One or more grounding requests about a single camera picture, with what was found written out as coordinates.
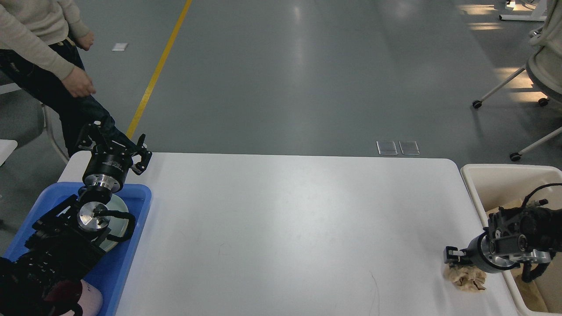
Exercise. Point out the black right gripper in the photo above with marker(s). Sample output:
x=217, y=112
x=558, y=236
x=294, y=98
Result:
x=478, y=254

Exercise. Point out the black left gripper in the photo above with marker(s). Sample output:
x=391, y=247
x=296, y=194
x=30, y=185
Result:
x=106, y=168

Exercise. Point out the brown paper ball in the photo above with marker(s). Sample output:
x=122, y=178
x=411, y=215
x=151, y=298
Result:
x=466, y=278

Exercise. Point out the pink mug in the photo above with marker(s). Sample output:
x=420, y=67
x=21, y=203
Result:
x=90, y=298

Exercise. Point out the brown paper bag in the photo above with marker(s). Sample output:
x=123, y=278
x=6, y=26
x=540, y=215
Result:
x=508, y=205

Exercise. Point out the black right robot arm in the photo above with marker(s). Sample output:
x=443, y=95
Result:
x=527, y=236

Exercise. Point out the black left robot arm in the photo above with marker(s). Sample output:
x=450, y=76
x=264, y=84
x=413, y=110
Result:
x=71, y=238

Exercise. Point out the beige plastic bin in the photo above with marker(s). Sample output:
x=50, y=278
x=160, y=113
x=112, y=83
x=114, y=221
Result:
x=493, y=185

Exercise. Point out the brown paper in bin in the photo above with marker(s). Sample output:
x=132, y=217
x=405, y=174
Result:
x=529, y=292

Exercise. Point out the clear floor plate right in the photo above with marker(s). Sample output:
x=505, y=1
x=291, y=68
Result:
x=409, y=147

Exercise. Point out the clear floor plate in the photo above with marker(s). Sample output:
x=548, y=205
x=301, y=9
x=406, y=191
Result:
x=409, y=147
x=387, y=147

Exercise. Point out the blue plastic tray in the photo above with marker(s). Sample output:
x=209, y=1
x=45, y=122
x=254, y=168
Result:
x=110, y=274

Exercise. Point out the clear floor plate left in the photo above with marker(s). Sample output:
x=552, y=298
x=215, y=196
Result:
x=387, y=147

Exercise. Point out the seated person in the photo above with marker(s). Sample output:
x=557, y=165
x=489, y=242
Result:
x=40, y=40

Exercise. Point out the white office chair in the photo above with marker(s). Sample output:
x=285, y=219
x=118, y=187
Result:
x=544, y=66

